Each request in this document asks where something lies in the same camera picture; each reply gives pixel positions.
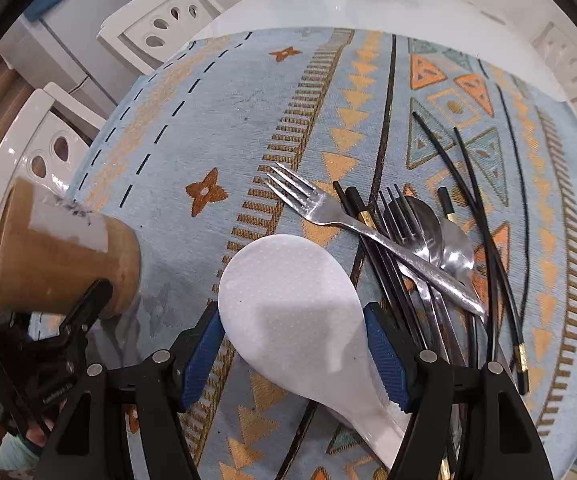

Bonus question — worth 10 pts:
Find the white dotted rice paddle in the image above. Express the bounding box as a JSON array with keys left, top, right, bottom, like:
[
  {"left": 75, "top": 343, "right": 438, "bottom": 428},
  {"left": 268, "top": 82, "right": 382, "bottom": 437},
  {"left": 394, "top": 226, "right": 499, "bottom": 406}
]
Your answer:
[{"left": 217, "top": 234, "right": 412, "bottom": 468}]

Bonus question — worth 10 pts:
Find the white dining chair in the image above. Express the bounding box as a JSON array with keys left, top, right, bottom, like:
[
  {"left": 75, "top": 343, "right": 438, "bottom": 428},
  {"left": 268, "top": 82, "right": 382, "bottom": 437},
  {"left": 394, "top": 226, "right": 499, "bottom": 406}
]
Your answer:
[
  {"left": 529, "top": 20, "right": 577, "bottom": 123},
  {"left": 96, "top": 0, "right": 225, "bottom": 76},
  {"left": 0, "top": 81, "right": 106, "bottom": 266}
]

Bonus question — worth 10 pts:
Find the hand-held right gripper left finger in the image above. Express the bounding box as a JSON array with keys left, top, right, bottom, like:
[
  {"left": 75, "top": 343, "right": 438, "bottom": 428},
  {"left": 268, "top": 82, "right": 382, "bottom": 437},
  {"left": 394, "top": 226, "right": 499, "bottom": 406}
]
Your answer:
[{"left": 33, "top": 302, "right": 226, "bottom": 480}]

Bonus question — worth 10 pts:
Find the blue patterned table mat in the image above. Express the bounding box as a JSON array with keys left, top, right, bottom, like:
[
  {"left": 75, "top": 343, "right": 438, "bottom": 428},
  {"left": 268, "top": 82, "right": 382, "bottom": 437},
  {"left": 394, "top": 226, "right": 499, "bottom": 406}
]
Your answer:
[{"left": 28, "top": 27, "right": 577, "bottom": 480}]

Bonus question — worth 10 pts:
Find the smooth steel fork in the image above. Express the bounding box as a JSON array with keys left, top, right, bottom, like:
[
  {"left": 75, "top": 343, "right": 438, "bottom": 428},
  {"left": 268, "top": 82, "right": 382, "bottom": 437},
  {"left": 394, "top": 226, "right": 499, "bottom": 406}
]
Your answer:
[{"left": 379, "top": 183, "right": 469, "bottom": 366}]

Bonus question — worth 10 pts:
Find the wooden utensil holder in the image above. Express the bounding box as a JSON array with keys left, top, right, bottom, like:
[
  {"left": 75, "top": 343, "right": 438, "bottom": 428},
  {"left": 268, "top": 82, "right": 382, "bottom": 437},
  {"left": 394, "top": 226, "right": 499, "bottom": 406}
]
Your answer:
[{"left": 0, "top": 177, "right": 142, "bottom": 318}]

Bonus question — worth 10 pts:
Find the hammered steel fork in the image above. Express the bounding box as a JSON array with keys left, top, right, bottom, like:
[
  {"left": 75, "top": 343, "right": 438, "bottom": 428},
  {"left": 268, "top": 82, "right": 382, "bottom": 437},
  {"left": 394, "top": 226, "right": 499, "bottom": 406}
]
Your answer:
[{"left": 266, "top": 162, "right": 489, "bottom": 317}]

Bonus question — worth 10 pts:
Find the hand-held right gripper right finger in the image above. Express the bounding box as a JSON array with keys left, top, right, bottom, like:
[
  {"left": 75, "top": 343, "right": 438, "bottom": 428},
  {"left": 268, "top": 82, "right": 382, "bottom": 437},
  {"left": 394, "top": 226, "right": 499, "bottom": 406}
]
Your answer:
[{"left": 363, "top": 302, "right": 554, "bottom": 480}]

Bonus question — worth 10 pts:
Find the white refrigerator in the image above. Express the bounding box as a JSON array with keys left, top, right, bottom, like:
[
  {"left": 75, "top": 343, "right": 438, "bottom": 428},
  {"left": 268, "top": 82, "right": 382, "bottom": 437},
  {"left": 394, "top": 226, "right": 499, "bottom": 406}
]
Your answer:
[{"left": 0, "top": 0, "right": 154, "bottom": 121}]

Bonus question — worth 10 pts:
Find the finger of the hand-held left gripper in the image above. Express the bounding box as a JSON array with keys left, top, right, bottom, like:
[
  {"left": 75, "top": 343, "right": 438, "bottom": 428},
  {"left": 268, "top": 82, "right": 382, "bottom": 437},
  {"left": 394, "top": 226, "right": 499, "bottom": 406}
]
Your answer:
[{"left": 53, "top": 278, "right": 115, "bottom": 367}]

